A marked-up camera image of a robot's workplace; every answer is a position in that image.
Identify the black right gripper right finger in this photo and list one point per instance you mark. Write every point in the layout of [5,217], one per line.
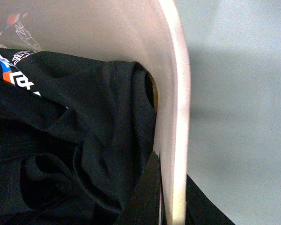
[200,210]

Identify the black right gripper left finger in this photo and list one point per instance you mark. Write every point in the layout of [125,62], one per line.
[144,205]

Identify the beige laundry hamper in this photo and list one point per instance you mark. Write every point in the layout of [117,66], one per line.
[148,32]

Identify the black printed t-shirt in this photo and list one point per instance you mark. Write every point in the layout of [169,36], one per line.
[75,137]

